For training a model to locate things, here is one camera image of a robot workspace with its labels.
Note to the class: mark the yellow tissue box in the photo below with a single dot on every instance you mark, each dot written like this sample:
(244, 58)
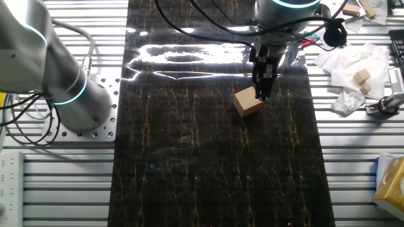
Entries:
(391, 186)

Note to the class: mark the wooden cube block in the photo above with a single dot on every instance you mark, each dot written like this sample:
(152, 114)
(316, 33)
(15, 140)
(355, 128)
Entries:
(247, 102)

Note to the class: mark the blue packet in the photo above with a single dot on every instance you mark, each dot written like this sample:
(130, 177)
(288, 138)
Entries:
(376, 164)

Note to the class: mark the black keyboard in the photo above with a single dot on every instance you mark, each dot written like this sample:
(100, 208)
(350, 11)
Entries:
(398, 47)

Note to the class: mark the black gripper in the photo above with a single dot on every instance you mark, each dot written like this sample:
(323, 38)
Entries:
(263, 58)

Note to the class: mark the crumpled white tissue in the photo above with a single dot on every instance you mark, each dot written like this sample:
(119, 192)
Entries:
(347, 102)

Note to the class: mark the black marble pattern mat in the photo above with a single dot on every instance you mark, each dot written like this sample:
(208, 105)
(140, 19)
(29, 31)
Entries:
(205, 157)

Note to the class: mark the white paper sheet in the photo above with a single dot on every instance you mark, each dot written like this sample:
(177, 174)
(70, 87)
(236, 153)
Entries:
(380, 12)

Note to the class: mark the long wooden block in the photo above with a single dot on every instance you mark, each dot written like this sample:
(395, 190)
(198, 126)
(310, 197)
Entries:
(367, 9)

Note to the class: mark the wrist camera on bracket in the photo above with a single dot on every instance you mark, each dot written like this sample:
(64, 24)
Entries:
(334, 34)

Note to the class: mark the red clothespin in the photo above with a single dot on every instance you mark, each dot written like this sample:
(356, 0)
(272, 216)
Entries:
(307, 42)

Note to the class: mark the white power strip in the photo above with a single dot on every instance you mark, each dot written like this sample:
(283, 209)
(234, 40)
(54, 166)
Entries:
(11, 189)

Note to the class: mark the white crumpled cloth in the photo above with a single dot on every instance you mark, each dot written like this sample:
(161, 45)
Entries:
(344, 66)

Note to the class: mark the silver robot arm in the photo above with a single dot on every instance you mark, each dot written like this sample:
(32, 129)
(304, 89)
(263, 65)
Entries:
(31, 47)

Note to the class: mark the silver perforated base plate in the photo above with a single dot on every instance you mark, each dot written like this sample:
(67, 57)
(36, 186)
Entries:
(107, 126)

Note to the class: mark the teal clothespin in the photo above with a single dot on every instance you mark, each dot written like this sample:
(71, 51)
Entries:
(312, 35)

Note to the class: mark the medium wooden block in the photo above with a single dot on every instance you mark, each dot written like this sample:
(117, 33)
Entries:
(361, 76)

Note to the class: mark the silver camera on mount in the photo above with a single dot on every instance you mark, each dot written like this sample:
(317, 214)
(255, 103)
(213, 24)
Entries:
(396, 85)

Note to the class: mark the tiny wooden block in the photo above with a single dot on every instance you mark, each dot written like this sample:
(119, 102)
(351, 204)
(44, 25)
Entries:
(365, 89)

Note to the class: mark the flat wooden block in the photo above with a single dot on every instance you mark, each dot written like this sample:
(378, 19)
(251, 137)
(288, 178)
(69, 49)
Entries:
(351, 10)

